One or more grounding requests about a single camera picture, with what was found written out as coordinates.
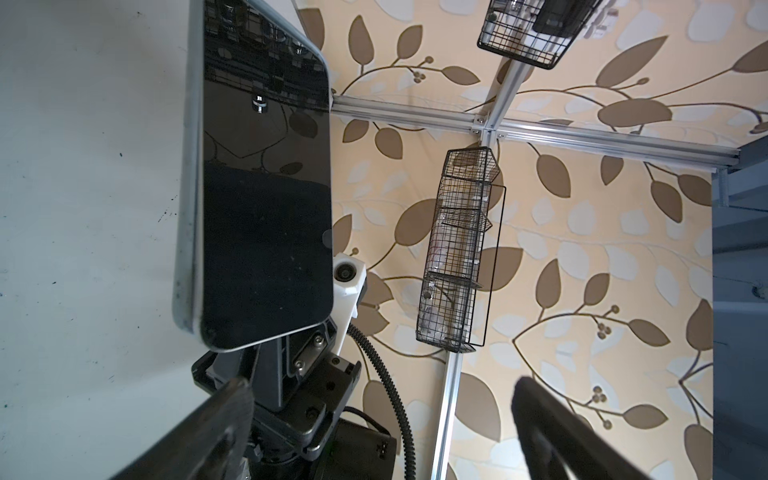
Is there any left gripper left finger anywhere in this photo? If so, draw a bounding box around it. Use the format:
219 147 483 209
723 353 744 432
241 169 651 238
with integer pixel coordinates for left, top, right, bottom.
114 377 254 480

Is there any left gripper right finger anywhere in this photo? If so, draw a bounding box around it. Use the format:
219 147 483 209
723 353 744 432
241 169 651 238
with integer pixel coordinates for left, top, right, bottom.
511 377 647 479

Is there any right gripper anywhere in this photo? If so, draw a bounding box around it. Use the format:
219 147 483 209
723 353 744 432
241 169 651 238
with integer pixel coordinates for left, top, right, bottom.
191 319 361 462

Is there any back wall wire basket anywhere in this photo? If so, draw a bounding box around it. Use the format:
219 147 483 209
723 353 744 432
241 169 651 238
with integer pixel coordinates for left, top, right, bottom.
477 0 618 70

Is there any black phone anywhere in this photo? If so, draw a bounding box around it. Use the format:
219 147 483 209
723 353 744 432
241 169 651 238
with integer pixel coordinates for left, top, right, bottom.
172 1 333 352

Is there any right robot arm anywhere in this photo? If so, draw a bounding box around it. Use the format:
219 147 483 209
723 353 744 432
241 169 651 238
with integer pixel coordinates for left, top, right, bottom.
191 320 415 479

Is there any wall wire basket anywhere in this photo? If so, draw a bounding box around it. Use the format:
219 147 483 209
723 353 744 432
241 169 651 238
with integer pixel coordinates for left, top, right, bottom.
416 146 500 354
477 0 618 70

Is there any right wall wire basket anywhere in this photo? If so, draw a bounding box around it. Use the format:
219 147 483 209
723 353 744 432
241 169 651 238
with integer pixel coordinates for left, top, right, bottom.
416 146 500 354

